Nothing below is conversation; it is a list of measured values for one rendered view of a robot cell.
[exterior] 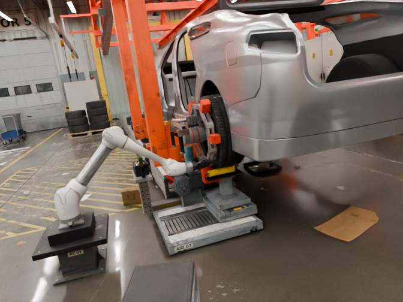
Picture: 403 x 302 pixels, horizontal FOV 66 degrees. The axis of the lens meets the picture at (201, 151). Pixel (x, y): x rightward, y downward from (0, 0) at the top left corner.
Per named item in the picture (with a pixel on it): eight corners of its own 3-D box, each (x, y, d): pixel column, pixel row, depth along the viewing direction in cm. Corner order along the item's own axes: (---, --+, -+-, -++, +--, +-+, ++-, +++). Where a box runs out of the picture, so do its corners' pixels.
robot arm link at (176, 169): (185, 162, 249) (182, 160, 261) (166, 165, 245) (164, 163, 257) (187, 175, 250) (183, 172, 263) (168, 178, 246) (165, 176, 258)
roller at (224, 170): (238, 171, 277) (237, 165, 276) (207, 178, 269) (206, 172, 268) (235, 169, 282) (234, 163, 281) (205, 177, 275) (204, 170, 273)
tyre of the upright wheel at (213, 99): (255, 136, 240) (226, 76, 272) (226, 142, 234) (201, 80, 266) (235, 176, 295) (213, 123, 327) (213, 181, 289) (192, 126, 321)
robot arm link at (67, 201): (56, 222, 228) (48, 195, 223) (62, 213, 246) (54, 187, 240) (79, 217, 231) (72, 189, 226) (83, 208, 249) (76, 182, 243)
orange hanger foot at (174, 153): (217, 154, 331) (213, 123, 323) (170, 164, 317) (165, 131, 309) (212, 151, 346) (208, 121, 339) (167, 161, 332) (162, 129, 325)
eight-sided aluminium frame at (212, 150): (219, 169, 258) (211, 104, 246) (211, 171, 256) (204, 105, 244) (200, 156, 309) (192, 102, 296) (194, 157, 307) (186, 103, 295)
